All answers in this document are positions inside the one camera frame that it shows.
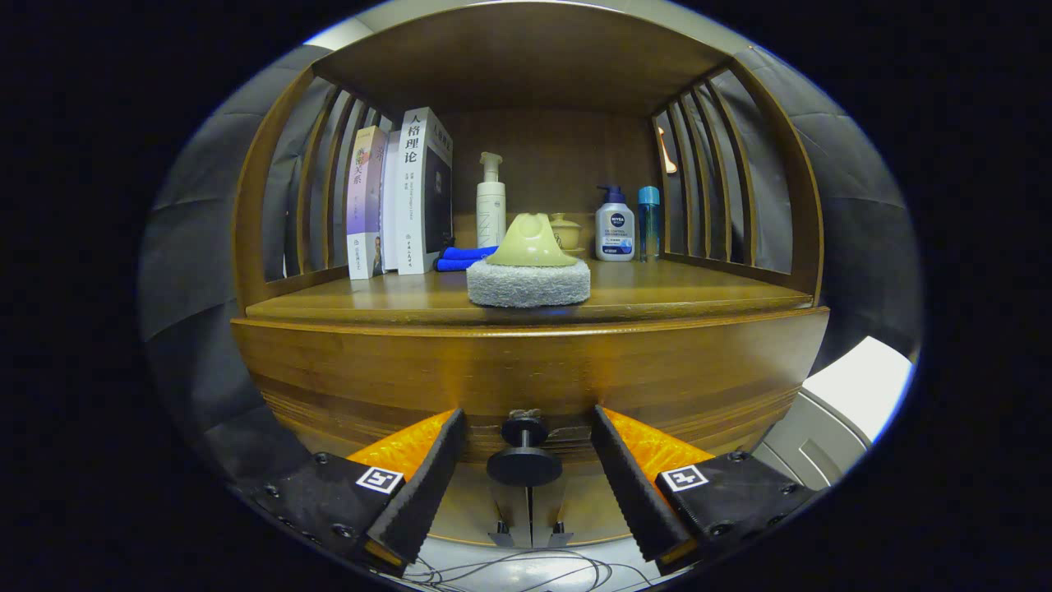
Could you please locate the yellow lidded tea cup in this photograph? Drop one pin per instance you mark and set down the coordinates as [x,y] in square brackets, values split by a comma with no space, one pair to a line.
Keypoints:
[569,234]

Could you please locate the white appliance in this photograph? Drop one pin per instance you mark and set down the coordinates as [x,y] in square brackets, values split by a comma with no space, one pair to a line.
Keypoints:
[855,386]

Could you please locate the white pump bottle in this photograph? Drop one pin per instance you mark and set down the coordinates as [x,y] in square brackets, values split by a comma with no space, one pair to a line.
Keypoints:
[491,214]

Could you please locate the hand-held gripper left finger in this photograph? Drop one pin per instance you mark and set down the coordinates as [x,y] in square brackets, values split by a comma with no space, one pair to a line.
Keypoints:
[431,485]

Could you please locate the purple book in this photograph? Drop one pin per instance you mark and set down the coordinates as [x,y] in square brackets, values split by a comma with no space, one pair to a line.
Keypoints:
[366,197]

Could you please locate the thick white book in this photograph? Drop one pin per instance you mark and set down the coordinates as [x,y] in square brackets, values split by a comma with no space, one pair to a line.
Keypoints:
[415,197]

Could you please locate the teal bottle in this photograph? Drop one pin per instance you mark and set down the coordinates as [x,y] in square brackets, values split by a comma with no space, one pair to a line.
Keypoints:
[649,226]

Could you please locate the wooden cabinet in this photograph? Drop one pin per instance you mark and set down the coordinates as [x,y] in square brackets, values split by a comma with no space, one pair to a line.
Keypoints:
[526,49]

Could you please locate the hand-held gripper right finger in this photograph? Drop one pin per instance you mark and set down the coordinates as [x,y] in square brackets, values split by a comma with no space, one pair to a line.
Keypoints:
[629,485]

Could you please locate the blue folded cloth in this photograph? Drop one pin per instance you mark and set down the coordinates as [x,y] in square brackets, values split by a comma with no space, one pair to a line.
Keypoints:
[456,258]

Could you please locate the white bottle blue cap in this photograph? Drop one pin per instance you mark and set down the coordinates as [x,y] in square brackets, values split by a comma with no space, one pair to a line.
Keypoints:
[615,230]

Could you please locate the wooden drawer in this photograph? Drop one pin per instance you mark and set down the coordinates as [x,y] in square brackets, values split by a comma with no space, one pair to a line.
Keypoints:
[534,362]

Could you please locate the thin white book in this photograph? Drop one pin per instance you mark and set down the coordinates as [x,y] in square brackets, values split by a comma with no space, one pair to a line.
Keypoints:
[391,214]

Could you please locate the wooden countertop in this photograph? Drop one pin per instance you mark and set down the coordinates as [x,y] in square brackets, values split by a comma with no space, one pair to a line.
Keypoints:
[699,288]

